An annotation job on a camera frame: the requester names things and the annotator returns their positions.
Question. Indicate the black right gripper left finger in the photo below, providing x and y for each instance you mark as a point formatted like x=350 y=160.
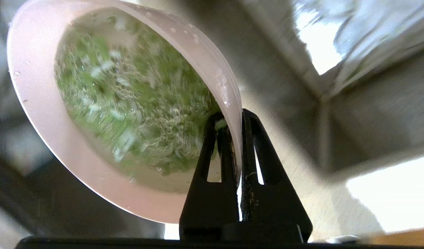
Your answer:
x=205 y=207

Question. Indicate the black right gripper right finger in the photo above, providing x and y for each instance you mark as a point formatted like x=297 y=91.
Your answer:
x=274 y=207

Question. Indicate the chopped green vegetables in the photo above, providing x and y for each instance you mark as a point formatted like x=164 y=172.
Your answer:
x=136 y=97

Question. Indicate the pink bowl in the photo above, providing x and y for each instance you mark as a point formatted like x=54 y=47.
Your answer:
x=39 y=86

